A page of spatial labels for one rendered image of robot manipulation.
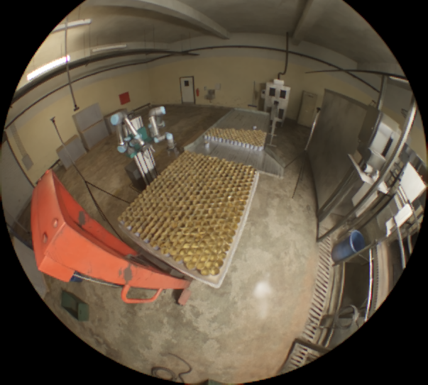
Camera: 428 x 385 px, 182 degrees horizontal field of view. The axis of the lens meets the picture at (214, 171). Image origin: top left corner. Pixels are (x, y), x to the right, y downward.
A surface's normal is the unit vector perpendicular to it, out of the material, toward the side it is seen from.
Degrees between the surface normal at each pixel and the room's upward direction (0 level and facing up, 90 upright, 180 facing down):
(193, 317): 0
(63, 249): 90
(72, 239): 90
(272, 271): 0
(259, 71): 90
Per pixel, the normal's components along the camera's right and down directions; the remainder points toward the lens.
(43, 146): 0.92, 0.26
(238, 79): -0.40, 0.61
